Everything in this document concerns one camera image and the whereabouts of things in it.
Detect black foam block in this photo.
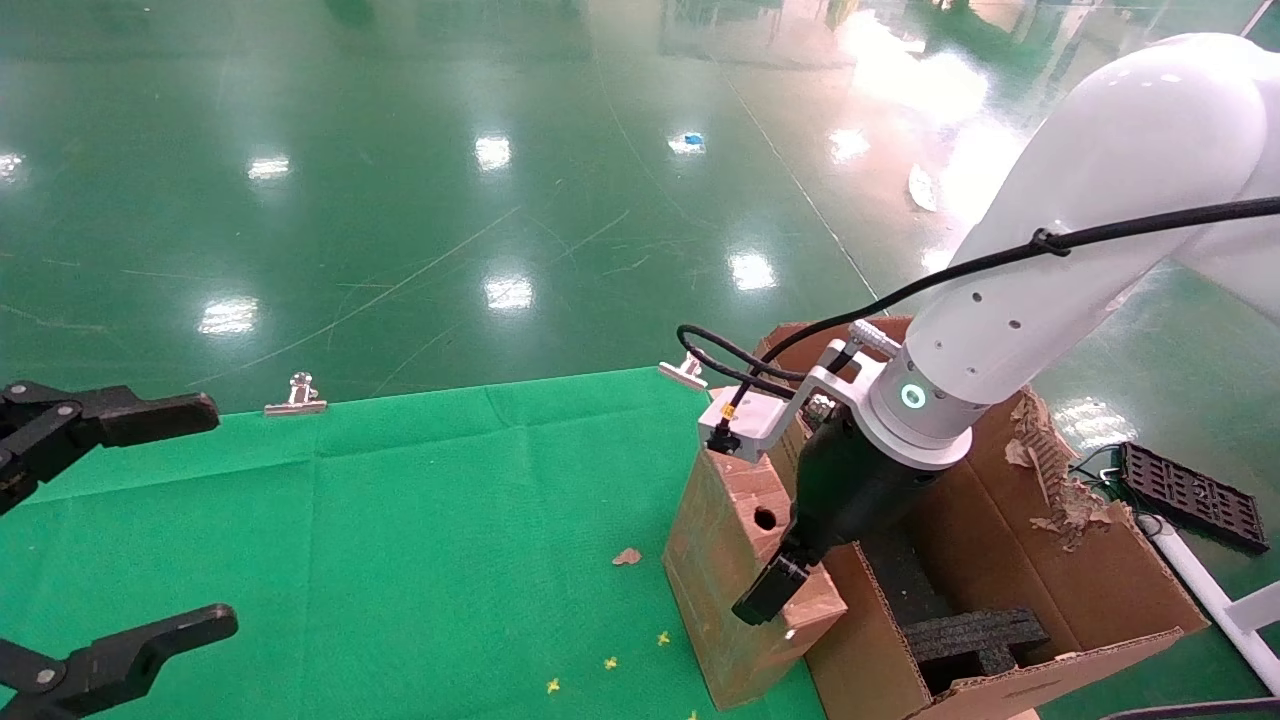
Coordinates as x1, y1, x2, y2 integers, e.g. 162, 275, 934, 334
903, 607, 1049, 696

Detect white tube frame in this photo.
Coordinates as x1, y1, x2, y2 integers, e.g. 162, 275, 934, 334
1140, 512, 1280, 693

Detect thin black cable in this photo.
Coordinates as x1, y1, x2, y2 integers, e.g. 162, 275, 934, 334
677, 323, 851, 443

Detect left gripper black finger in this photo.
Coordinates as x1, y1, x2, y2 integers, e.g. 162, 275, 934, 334
0, 603, 239, 720
0, 380, 221, 516

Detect black foam strip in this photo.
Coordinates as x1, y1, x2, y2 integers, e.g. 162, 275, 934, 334
862, 520, 956, 626

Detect green table cloth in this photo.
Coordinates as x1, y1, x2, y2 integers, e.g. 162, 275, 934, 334
0, 366, 831, 720

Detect small brown cardboard box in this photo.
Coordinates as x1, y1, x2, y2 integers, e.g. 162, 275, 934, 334
663, 415, 849, 711

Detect large open cardboard carton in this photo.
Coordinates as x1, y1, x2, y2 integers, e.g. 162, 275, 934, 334
755, 318, 1211, 720

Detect black perforated tray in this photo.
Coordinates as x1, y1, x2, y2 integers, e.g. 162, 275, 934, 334
1118, 442, 1271, 555

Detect thin dark floor cable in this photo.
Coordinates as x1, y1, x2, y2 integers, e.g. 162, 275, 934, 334
1068, 445, 1127, 513

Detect grey metal camera bracket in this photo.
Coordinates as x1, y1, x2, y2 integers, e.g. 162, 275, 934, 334
790, 320, 903, 426

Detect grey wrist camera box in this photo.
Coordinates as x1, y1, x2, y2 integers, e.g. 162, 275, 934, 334
697, 385, 798, 467

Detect silver binder clip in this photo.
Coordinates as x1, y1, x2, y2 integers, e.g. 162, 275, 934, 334
264, 373, 328, 417
658, 352, 709, 392

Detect white paper scrap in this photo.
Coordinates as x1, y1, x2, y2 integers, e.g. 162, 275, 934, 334
906, 163, 943, 213

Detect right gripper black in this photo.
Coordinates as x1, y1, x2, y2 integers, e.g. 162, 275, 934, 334
733, 412, 943, 627

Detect thick black braided cable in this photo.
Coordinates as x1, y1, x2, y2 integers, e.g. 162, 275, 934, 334
755, 195, 1280, 373

